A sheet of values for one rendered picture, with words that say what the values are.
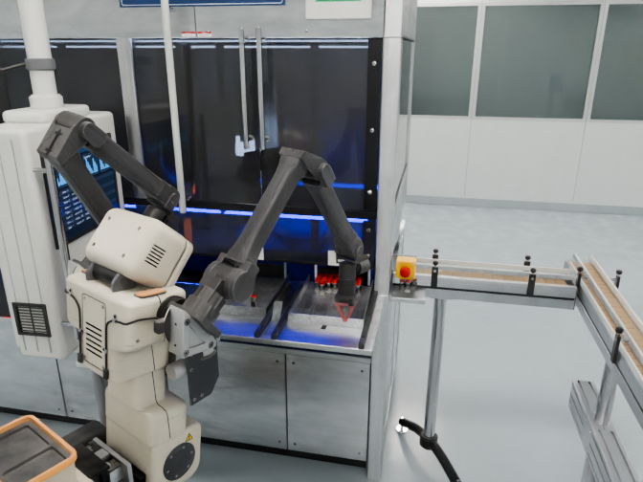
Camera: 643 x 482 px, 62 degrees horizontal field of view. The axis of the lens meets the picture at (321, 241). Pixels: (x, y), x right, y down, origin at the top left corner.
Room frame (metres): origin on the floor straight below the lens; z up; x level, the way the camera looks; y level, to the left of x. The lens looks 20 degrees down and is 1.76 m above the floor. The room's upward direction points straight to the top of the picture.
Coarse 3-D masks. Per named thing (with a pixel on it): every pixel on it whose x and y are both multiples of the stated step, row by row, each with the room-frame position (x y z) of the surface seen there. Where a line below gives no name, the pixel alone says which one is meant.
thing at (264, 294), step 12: (264, 276) 2.03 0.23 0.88; (288, 276) 1.97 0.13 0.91; (264, 288) 1.91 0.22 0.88; (276, 288) 1.92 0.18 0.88; (228, 300) 1.80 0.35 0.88; (264, 300) 1.80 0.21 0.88; (228, 312) 1.70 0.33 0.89; (240, 312) 1.69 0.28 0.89; (252, 312) 1.68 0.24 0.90; (264, 312) 1.67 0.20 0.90
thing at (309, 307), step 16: (304, 288) 1.88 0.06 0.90; (368, 288) 1.92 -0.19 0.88; (304, 304) 1.77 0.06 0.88; (320, 304) 1.77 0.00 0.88; (368, 304) 1.76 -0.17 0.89; (288, 320) 1.64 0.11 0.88; (304, 320) 1.63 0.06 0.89; (320, 320) 1.62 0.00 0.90; (336, 320) 1.61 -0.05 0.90; (352, 320) 1.60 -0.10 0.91
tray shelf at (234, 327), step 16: (288, 304) 1.78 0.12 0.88; (384, 304) 1.82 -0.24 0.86; (224, 320) 1.65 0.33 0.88; (240, 320) 1.65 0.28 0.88; (256, 320) 1.65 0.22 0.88; (224, 336) 1.56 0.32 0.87; (240, 336) 1.55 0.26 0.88; (288, 336) 1.55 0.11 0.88; (304, 336) 1.55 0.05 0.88; (320, 336) 1.55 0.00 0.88; (336, 336) 1.55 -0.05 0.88; (352, 336) 1.55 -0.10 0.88; (368, 336) 1.55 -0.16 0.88; (352, 352) 1.47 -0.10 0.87; (368, 352) 1.46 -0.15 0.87
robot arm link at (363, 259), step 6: (360, 246) 1.60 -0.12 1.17; (336, 252) 1.63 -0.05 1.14; (360, 252) 1.60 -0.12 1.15; (342, 258) 1.62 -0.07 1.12; (348, 258) 1.61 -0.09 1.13; (360, 258) 1.60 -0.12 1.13; (366, 258) 1.68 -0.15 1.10; (360, 264) 1.64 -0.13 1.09; (366, 264) 1.67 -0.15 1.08; (360, 270) 1.64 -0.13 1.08; (366, 270) 1.67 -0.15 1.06
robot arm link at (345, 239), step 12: (324, 168) 1.39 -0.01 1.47; (300, 180) 1.46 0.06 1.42; (312, 180) 1.44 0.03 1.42; (324, 180) 1.39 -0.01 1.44; (312, 192) 1.45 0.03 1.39; (324, 192) 1.45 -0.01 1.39; (324, 204) 1.46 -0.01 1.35; (336, 204) 1.50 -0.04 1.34; (324, 216) 1.51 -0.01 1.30; (336, 216) 1.50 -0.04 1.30; (336, 228) 1.52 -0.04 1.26; (348, 228) 1.56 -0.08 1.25; (336, 240) 1.57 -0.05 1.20; (348, 240) 1.56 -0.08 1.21; (360, 240) 1.61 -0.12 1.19; (348, 252) 1.59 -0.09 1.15
